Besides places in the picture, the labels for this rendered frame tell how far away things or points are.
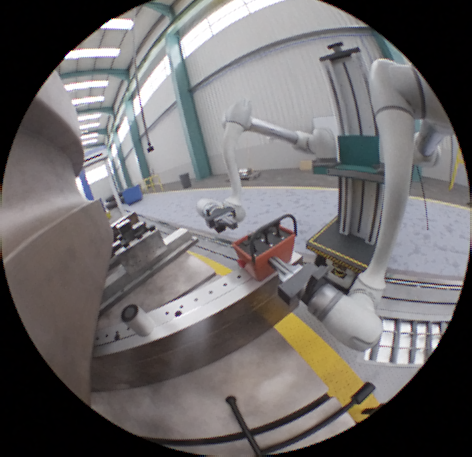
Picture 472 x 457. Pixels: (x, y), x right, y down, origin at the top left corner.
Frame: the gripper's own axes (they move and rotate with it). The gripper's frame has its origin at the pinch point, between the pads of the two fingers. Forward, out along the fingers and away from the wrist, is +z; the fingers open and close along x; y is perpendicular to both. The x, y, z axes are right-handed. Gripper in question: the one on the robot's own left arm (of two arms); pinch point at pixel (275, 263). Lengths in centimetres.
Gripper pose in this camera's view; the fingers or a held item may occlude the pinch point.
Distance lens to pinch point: 50.9
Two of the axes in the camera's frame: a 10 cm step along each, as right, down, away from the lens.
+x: 8.4, -3.9, 3.7
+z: -5.1, -3.7, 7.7
